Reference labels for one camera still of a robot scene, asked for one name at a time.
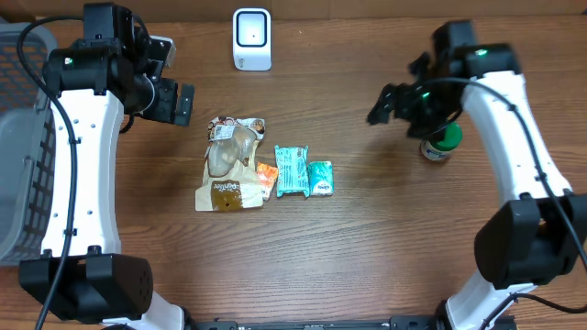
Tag green lid jar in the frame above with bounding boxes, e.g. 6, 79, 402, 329
420, 123, 463, 161

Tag clear snack pouch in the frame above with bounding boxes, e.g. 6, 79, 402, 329
194, 116, 266, 212

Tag small teal tissue pack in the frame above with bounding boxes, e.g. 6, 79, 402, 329
308, 161, 334, 196

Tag orange tissue pack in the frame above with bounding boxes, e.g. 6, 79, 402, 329
257, 162, 279, 201

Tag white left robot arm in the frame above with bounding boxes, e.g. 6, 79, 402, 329
18, 3, 195, 330

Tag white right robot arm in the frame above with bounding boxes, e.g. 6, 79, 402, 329
367, 20, 586, 329

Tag white barcode scanner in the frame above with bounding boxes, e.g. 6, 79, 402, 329
232, 7, 272, 72

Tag grey plastic mesh basket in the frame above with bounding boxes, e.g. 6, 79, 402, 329
1, 23, 55, 267

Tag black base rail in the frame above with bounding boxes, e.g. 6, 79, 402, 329
183, 315, 519, 330

